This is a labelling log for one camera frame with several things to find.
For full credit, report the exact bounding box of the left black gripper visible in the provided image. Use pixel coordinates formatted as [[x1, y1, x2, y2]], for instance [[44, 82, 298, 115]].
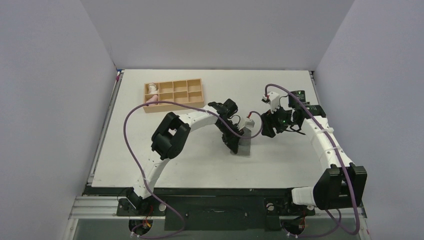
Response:
[[216, 121, 244, 155]]

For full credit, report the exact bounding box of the grey beige underwear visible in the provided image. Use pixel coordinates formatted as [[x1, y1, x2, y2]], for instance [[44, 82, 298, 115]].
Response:
[[236, 127, 252, 157]]

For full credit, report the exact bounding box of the wooden compartment tray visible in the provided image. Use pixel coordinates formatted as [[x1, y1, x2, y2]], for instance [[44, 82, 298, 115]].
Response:
[[143, 78, 205, 114]]

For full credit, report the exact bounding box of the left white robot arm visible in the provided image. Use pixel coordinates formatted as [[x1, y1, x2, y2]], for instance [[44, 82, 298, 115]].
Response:
[[123, 99, 255, 215]]

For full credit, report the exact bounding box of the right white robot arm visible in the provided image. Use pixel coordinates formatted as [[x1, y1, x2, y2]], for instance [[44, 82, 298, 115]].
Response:
[[260, 90, 368, 214]]

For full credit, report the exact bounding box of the pink rolled underwear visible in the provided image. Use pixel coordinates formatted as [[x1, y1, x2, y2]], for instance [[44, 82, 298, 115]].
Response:
[[146, 94, 159, 103]]

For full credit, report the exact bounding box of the white rolled underwear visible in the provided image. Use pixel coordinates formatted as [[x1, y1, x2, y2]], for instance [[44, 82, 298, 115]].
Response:
[[147, 83, 158, 95]]

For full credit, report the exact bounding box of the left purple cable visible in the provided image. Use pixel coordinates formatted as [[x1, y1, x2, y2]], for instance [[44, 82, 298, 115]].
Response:
[[123, 100, 264, 240]]

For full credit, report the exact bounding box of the purple cable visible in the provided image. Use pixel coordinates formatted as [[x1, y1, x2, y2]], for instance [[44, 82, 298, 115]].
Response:
[[123, 100, 264, 240], [263, 83, 362, 239]]

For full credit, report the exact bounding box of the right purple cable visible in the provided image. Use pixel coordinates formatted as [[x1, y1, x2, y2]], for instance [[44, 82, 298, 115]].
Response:
[[263, 83, 362, 239]]

